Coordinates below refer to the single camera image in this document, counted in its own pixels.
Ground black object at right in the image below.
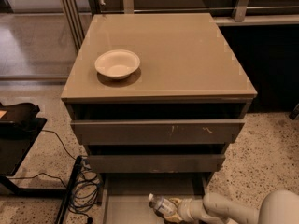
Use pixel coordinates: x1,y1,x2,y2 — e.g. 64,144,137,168
289,103,299,120

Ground black side table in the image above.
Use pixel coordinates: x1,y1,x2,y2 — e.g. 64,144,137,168
0,118,82,224

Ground grey top drawer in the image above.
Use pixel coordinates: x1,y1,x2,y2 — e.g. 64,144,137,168
71,119,245,145

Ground grey bottom drawer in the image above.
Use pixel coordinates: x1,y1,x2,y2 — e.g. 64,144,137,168
102,174,206,224

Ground black floor cable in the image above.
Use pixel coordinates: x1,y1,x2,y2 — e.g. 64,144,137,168
8,129,78,189

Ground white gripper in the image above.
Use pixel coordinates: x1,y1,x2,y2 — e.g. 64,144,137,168
155,198,206,224

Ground tangled blue black cables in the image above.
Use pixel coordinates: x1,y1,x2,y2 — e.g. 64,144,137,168
67,159,103,224

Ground metal railing frame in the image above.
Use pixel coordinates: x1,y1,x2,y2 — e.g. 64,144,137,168
61,0,299,49

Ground grey drawer cabinet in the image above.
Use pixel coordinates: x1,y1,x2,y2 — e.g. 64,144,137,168
61,13,258,184

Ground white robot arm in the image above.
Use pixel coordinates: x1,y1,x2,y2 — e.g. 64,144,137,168
149,189,299,224

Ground blue label plastic bottle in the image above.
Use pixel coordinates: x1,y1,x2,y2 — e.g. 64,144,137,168
148,193,178,217

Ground grey middle drawer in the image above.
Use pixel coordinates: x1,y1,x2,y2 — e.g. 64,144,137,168
87,154,225,173

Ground grey drawer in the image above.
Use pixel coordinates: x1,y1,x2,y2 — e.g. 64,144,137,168
87,154,225,173
102,174,206,224
71,119,245,145

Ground white paper bowl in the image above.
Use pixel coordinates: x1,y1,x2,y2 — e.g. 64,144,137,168
94,49,140,79

